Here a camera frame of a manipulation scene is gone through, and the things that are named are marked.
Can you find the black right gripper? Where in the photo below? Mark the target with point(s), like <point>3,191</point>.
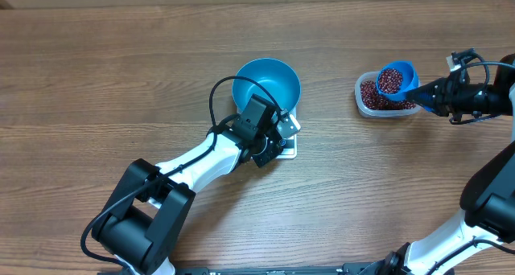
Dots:
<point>445,101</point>

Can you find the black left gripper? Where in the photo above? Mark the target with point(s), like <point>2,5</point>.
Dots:
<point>270,156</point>

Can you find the blue plastic measuring scoop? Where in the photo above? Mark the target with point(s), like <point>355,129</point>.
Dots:
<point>410,80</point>

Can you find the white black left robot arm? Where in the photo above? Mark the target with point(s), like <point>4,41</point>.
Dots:
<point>141,221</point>

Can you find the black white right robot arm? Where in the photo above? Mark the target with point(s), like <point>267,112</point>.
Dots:
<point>485,217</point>

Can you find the white digital kitchen scale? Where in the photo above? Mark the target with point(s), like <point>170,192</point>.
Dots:
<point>290,149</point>

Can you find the teal metal bowl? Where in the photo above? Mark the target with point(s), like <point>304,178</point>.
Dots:
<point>275,76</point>

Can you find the red beans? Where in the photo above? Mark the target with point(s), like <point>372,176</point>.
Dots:
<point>390,81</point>

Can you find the clear plastic bean container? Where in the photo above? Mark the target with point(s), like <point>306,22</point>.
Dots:
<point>365,112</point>

